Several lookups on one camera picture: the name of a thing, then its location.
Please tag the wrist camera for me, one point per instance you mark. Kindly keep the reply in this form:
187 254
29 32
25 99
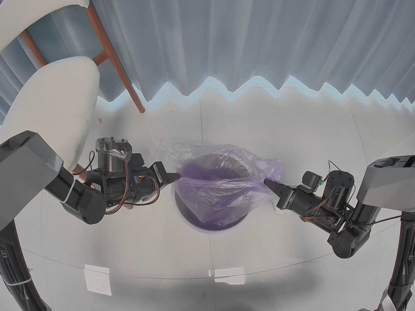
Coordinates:
137 160
309 180

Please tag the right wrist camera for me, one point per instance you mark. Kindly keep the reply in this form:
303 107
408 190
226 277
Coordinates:
309 180

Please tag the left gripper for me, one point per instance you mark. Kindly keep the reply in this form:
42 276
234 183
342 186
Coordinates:
147 186

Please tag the white cushioned wooden chair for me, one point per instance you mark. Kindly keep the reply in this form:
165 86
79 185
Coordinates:
48 109

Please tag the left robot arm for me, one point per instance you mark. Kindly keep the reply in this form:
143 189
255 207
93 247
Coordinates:
29 173

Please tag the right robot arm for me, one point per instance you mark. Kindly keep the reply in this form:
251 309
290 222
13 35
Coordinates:
382 186

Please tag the purple plastic bag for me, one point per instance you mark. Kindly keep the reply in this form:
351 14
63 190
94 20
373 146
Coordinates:
220 186

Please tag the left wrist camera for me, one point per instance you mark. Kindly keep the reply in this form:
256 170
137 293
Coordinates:
137 160

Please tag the pale blue curtain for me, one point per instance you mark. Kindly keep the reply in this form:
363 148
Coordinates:
259 28

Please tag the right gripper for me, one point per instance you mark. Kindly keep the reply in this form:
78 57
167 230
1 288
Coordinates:
301 202

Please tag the white trash bin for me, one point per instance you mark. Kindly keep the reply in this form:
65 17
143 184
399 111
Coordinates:
210 232

